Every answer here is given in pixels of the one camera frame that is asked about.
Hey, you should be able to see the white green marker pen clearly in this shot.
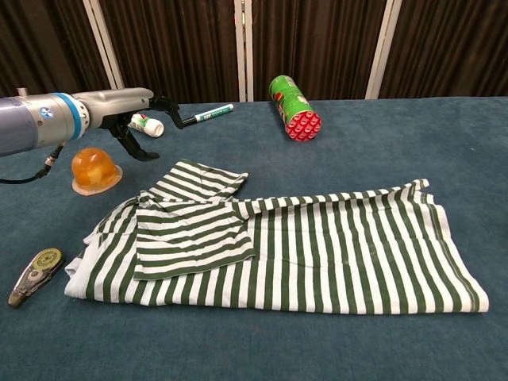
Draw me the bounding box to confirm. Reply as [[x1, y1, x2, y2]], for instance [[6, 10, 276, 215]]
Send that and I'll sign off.
[[183, 103, 235, 125]]

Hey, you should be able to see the green snack can red lid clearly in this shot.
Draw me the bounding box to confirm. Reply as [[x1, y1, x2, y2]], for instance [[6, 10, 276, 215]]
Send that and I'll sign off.
[[268, 75, 323, 143]]

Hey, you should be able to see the correction tape dispenser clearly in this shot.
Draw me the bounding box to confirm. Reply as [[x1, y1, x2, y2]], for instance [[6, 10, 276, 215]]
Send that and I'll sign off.
[[7, 247, 67, 310]]

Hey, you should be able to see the dark pleated partition panel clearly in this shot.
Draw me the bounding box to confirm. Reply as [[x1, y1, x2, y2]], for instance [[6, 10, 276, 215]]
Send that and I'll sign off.
[[0, 0, 116, 100], [97, 0, 241, 106], [379, 0, 508, 99], [252, 0, 388, 102]]

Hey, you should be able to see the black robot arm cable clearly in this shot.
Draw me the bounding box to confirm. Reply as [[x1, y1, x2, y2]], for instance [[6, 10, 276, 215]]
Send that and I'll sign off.
[[0, 144, 64, 185]]

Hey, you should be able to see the white partition frame post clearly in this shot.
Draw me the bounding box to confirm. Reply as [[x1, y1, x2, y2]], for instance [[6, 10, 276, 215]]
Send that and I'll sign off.
[[364, 0, 404, 100], [82, 0, 125, 91], [233, 0, 255, 102]]

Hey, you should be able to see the green white striped T-shirt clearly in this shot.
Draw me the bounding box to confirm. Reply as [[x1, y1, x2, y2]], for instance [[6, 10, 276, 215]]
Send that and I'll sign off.
[[64, 158, 491, 316]]

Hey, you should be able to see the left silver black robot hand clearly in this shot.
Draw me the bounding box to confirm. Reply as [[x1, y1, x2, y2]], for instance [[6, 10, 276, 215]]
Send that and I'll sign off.
[[83, 87, 186, 162]]

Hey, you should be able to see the small white glue bottle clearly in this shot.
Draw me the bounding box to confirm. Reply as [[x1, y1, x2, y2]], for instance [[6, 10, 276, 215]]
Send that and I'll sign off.
[[129, 113, 165, 139]]

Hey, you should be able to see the orange fruit jelly cup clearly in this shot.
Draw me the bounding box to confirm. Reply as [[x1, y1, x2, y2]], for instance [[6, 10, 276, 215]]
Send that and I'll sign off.
[[71, 146, 124, 197]]

